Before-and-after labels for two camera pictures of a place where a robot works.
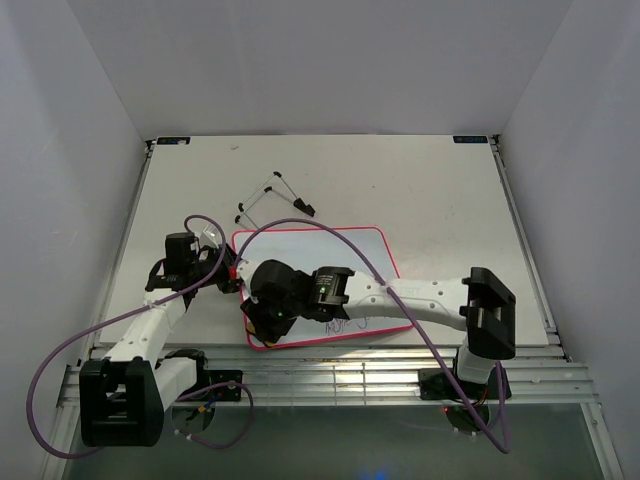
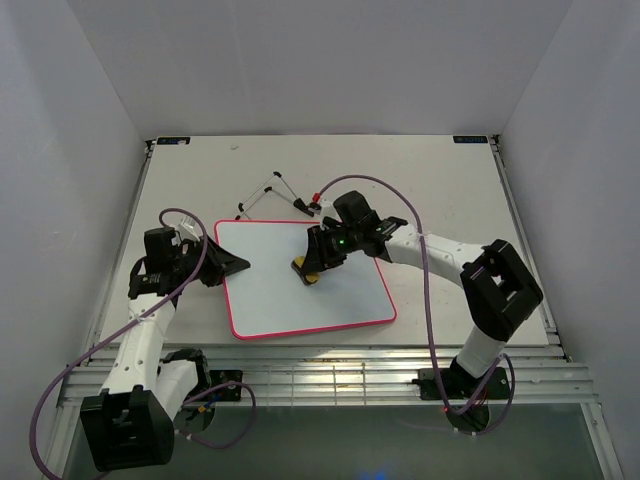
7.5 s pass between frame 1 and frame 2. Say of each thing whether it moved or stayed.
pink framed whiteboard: moved
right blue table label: stayed
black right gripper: moved
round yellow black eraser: moved
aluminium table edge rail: stayed
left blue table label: stayed
